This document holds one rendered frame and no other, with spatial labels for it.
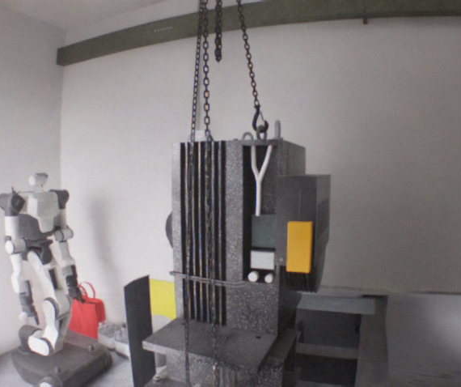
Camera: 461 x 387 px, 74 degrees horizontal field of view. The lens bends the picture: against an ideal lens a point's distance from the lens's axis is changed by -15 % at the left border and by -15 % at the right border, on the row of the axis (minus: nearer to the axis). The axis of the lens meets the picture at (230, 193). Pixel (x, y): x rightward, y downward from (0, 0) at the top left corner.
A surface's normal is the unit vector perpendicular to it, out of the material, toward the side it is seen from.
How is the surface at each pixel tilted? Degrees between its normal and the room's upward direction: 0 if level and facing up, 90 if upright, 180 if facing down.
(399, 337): 90
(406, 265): 90
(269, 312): 90
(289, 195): 90
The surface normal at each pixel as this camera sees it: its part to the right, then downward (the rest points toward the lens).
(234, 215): -0.37, 0.07
